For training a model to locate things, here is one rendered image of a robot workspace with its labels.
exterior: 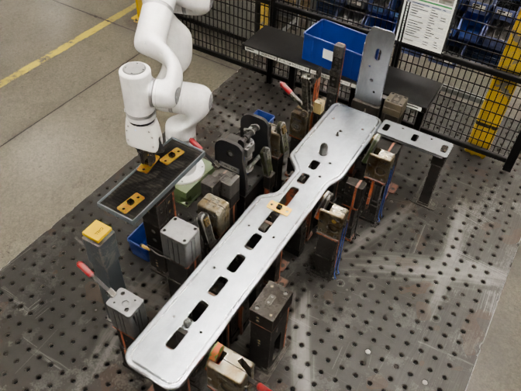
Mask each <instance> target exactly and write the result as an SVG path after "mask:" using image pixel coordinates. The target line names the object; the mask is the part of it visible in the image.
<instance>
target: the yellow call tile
mask: <svg viewBox="0 0 521 391"><path fill-rule="evenodd" d="M111 231H112V228H111V227H109V226H107V225H105V224H104V223H102V222H100V221H98V220H95V221H94V222H93V223H92V224H91V225H90V226H89V227H88V228H86V229H85V230H84V231H83V232H82V234H83V235H84V236H86V237H87V238H89V239H91V240H93V241H94V242H96V243H99V242H100V241H101V240H102V239H103V238H104V237H105V236H107V235H108V234H109V233H110V232H111Z"/></svg>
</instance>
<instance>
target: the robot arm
mask: <svg viewBox="0 0 521 391"><path fill-rule="evenodd" d="M142 3H143V5H142V9H141V12H140V17H139V21H138V24H137V28H136V33H135V37H134V47H135V48H136V50H137V51H138V52H139V53H141V54H143V55H145V56H147V57H150V58H152V59H154V60H156V61H159V62H160V63H162V67H161V70H160V72H159V74H158V76H157V78H153V77H152V75H151V69H150V67H149V66H148V65H147V64H145V63H143V62H139V61H133V62H129V63H126V64H124V65H123V66H122V67H121V68H120V69H119V80H120V84H121V89H122V96H123V101H124V106H125V109H124V112H125V113H126V142H127V143H128V145H130V146H131V147H135V148H136V149H137V153H138V154H140V159H141V164H144V163H145V162H144V161H145V160H146V159H148V165H149V166H151V165H152V164H153V163H154V162H155V161H156V157H155V154H156V153H163V152H164V151H165V149H164V146H163V138H162V133H161V130H160V124H159V123H158V120H157V117H156V116H157V114H156V109H157V110H160V111H163V112H172V113H178V114H177V115H174V116H172V117H170V118H169V119H167V121H166V123H165V137H166V141H167V140H169V139H170V138H171V137H174V138H177V139H179V140H181V141H184V142H185V143H187V144H190V143H189V139H190V138H194V139H195V140H196V125H197V123H198V122H200V121H201V120H202V119H203V118H204V117H205V116H206V115H207V114H208V113H209V110H210V109H211V107H212V102H213V96H212V93H211V91H210V90H209V88H207V87H206V86H204V85H200V84H196V83H191V82H185V81H183V72H184V71H185V70H186V69H187V68H188V66H189V65H190V63H191V58H192V38H191V33H190V31H189V29H188V28H187V27H186V26H185V25H184V24H183V23H182V22H181V21H180V20H179V19H178V18H177V17H176V16H175V15H174V13H178V14H184V15H190V16H201V15H205V14H206V13H207V12H209V10H210V9H211V7H212V4H213V0H142ZM147 152H148V154H149V155H148V154H147ZM204 171H205V165H204V163H203V161H202V160H200V161H199V162H198V163H197V164H196V165H195V166H194V167H193V168H192V169H191V170H190V171H189V172H188V173H187V174H186V175H185V176H184V177H183V178H182V179H181V180H180V181H179V182H178V183H177V184H176V185H187V184H190V183H193V182H196V181H197V180H199V179H200V178H201V177H202V176H203V174H204Z"/></svg>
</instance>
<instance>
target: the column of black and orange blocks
mask: <svg viewBox="0 0 521 391"><path fill-rule="evenodd" d="M345 51H346V44H345V43H341V42H337V43H336V44H335V45H334V48H333V60H332V66H331V69H330V72H329V74H330V80H329V86H328V92H327V97H326V107H325V111H327V110H328V108H329V107H330V106H331V105H332V104H334V103H337V99H338V94H339V88H340V79H341V75H342V70H343V61H344V56H345Z"/></svg>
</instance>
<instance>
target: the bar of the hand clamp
mask: <svg viewBox="0 0 521 391"><path fill-rule="evenodd" d="M299 79H301V81H302V110H306V111H307V112H308V113H312V98H311V84H312V85H314V84H315V83H316V77H312V78H310V74H308V73H304V75H303V76H301V77H300V76H299ZM309 109H310V111H309Z"/></svg>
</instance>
